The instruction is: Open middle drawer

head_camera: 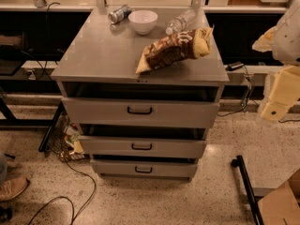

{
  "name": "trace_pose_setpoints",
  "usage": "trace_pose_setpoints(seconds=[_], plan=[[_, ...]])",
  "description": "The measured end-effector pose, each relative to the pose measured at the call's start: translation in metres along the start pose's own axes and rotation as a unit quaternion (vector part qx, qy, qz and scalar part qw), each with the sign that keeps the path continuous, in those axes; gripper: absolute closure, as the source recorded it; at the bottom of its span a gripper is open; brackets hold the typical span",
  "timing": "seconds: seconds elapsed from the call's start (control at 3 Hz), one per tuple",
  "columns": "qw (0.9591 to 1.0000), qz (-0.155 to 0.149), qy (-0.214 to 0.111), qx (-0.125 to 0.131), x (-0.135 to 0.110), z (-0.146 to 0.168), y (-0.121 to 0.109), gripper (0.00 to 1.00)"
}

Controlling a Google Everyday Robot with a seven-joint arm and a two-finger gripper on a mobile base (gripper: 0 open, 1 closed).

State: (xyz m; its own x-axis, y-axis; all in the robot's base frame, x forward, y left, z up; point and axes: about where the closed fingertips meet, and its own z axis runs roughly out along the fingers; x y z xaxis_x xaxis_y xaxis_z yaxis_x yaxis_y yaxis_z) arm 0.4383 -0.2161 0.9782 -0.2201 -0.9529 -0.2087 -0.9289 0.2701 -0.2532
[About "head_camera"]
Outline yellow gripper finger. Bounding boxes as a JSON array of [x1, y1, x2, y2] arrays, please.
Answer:
[[261, 66, 300, 122], [252, 26, 277, 53]]

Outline grey drawer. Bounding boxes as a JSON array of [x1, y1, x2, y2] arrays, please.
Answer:
[[90, 159, 198, 179], [80, 136, 206, 158], [62, 97, 219, 128]]

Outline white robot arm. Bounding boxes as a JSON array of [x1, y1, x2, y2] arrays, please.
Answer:
[[252, 0, 300, 122]]

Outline grey drawer cabinet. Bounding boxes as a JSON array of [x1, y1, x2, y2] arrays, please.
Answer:
[[50, 6, 231, 182]]

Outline black power adapter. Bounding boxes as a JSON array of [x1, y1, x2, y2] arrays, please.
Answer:
[[226, 62, 244, 71]]

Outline brown yellow chip bag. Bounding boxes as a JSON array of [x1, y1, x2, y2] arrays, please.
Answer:
[[136, 27, 213, 74]]

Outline black metal stand leg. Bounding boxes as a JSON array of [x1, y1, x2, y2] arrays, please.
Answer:
[[231, 155, 273, 225]]

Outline clear plastic water bottle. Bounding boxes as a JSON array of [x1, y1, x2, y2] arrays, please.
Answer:
[[165, 9, 196, 36]]

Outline cardboard box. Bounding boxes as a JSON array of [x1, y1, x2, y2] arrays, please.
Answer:
[[258, 169, 300, 225]]

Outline white bowl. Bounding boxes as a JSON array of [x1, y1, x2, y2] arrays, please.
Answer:
[[128, 10, 158, 35]]

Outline silver soda can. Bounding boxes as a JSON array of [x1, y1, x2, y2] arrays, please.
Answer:
[[108, 5, 132, 24]]

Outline snack packages in basket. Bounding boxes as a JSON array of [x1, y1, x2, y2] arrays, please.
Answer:
[[60, 124, 85, 160]]

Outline tan shoe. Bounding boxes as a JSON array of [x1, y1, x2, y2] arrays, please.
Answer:
[[0, 176, 29, 202]]

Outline black wire basket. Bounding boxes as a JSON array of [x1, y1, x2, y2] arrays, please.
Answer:
[[38, 103, 72, 162]]

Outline black floor cable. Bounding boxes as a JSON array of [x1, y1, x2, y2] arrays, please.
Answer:
[[26, 158, 98, 225]]

